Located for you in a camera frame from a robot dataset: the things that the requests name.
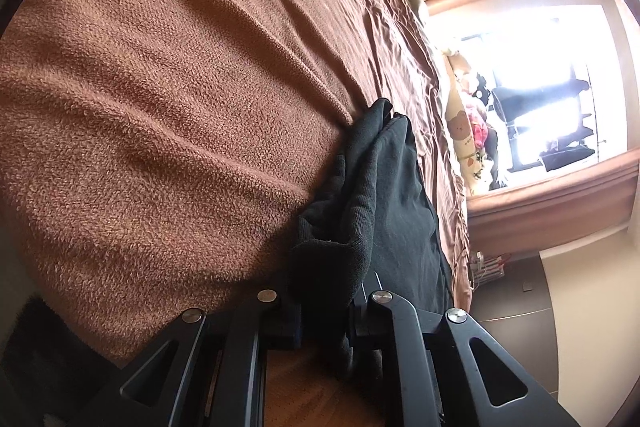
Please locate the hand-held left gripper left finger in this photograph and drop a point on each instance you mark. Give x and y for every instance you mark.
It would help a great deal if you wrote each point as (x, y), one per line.
(280, 322)

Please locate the black long-sleeve shirt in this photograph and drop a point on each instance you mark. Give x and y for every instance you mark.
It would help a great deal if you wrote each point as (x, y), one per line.
(390, 207)

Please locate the dark framed window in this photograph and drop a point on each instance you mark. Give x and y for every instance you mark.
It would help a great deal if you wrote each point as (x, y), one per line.
(550, 52)

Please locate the black white plush toy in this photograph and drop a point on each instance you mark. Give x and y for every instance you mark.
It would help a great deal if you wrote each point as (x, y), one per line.
(482, 89)

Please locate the brown fleece blanket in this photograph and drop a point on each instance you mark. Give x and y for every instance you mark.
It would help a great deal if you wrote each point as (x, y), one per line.
(150, 107)

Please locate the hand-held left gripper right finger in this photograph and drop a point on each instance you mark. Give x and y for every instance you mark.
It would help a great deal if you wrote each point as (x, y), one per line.
(370, 322)

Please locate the short dark hanging garment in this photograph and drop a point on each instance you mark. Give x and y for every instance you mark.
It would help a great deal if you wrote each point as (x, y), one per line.
(570, 157)

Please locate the pink plush toy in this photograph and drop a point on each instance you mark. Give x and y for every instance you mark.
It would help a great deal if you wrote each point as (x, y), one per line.
(477, 124)

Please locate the black crumpled cloth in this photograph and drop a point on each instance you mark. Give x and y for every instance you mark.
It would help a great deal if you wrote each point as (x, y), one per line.
(495, 157)

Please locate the bear print long pillow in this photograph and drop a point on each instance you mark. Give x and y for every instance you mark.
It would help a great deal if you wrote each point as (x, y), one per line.
(460, 127)

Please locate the beige plush bear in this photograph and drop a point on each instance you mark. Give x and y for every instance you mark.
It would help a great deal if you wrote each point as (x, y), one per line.
(461, 64)

